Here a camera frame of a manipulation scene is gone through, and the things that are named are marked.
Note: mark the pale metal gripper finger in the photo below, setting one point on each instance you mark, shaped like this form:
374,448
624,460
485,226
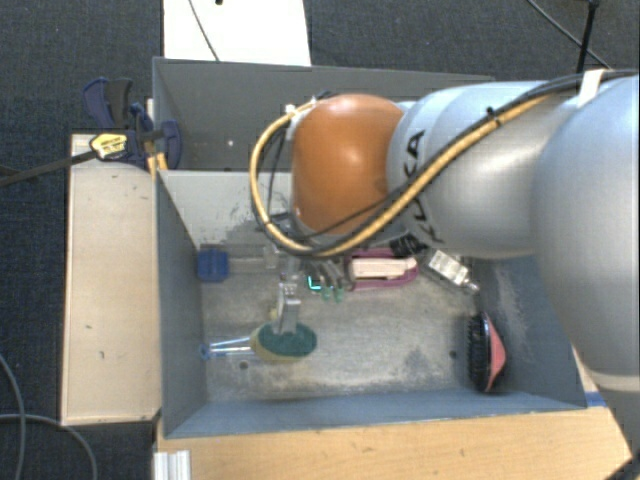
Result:
291,318
284,295

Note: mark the green and yellow dish scrubber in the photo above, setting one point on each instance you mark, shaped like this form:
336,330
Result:
292,344

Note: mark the purple and cream brush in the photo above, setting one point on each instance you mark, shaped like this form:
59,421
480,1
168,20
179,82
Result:
380,268

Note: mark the blue sponge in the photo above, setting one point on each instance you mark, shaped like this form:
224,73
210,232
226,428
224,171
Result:
212,264

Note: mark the grey metal bin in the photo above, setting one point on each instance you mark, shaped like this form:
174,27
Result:
380,348

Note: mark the clear glass bottle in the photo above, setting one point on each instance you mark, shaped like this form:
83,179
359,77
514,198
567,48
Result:
449,267

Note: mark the pale wood board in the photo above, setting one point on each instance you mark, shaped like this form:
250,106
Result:
110,288

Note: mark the black and red brush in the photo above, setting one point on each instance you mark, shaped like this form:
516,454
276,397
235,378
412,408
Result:
481,353

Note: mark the black cylinder on white bracket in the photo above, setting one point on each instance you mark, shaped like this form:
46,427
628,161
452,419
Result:
409,246

